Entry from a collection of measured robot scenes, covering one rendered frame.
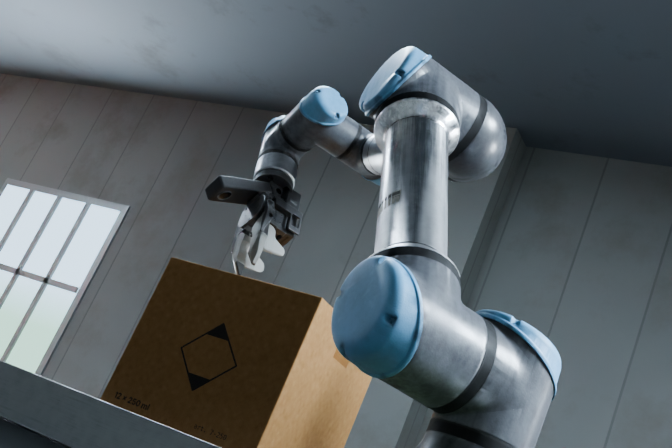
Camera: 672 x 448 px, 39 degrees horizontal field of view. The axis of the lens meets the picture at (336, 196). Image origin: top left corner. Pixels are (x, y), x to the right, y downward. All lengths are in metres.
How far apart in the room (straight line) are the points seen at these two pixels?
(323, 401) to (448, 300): 0.50
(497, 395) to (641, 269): 3.69
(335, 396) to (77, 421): 0.79
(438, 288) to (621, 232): 3.82
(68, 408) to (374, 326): 0.34
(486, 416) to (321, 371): 0.46
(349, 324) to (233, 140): 5.08
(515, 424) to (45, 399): 0.50
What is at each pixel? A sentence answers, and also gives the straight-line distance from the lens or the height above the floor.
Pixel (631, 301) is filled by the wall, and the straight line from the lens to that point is 4.64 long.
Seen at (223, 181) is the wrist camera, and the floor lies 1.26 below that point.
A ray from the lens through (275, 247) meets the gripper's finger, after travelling 1.56.
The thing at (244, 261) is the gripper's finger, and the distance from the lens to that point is 1.57.
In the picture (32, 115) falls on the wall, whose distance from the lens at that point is 7.39.
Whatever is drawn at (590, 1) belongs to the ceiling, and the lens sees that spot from 3.98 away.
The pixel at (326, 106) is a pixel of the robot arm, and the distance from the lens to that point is 1.65.
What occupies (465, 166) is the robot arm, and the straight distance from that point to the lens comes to 1.35.
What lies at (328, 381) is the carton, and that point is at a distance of 1.47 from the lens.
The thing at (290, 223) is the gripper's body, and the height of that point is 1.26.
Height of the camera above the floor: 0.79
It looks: 20 degrees up
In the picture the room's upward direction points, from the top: 24 degrees clockwise
